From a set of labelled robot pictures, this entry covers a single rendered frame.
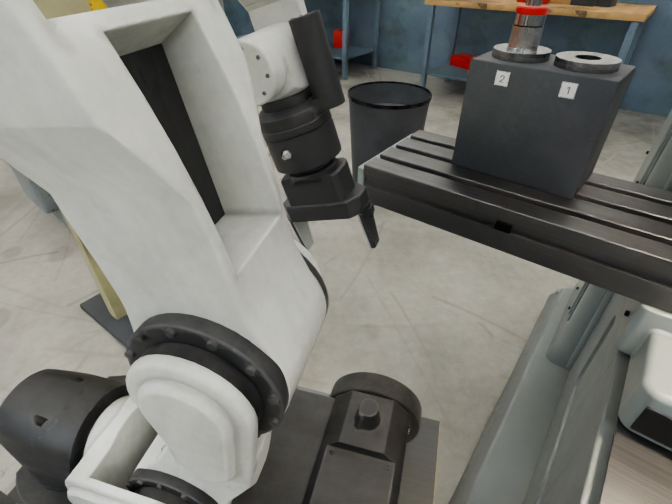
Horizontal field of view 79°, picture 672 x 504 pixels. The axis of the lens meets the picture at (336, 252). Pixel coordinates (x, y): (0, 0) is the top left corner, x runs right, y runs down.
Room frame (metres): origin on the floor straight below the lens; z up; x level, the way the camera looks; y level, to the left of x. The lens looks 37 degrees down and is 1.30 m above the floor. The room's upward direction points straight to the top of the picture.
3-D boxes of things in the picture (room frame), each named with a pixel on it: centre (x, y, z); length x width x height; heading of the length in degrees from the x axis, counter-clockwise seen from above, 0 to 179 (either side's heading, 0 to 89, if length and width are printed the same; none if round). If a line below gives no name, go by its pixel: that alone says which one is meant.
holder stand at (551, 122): (0.70, -0.34, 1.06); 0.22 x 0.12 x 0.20; 50
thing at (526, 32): (0.73, -0.31, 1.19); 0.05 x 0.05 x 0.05
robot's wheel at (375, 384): (0.49, -0.08, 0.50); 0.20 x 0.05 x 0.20; 74
